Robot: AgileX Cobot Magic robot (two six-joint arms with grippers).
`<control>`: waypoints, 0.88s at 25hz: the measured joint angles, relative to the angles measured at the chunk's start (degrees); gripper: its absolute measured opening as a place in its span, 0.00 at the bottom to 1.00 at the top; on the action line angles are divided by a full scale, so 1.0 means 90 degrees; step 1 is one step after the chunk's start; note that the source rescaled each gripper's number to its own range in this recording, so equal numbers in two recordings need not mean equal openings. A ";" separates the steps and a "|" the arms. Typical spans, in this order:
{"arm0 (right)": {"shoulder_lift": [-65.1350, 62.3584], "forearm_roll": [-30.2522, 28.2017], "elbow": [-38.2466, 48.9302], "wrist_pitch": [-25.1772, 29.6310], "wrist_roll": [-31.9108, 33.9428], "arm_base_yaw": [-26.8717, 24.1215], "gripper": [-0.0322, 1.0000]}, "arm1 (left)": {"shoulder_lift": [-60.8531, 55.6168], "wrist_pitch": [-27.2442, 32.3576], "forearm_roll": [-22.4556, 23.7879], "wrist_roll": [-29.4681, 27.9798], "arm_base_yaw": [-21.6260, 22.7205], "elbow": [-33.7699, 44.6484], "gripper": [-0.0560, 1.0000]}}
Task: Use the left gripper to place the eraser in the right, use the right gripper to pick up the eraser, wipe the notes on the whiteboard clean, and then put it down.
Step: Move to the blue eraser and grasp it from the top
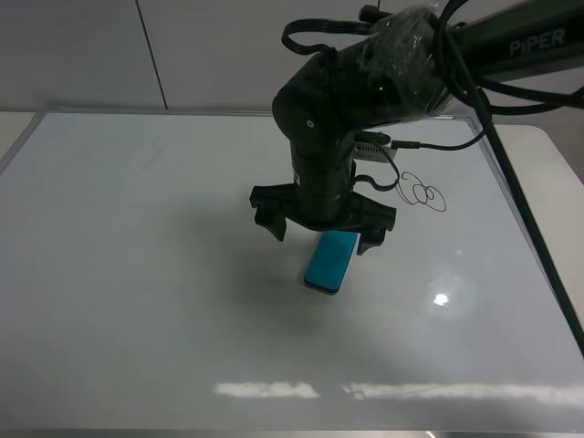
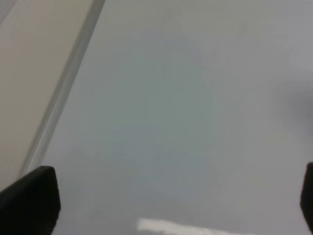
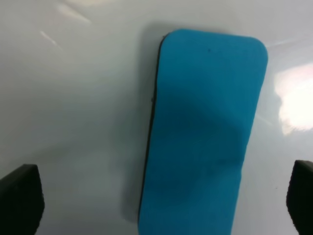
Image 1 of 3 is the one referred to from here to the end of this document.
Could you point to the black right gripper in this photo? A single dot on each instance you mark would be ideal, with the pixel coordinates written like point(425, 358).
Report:
point(321, 198)

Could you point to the blue whiteboard eraser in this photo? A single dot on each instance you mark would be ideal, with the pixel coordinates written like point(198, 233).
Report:
point(329, 262)

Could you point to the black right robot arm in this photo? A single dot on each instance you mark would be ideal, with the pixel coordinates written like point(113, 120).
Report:
point(392, 68)

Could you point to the white framed whiteboard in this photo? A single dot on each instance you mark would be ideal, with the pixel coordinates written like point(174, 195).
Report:
point(138, 292)

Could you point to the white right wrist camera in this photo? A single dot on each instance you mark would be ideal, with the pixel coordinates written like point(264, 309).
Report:
point(372, 148)

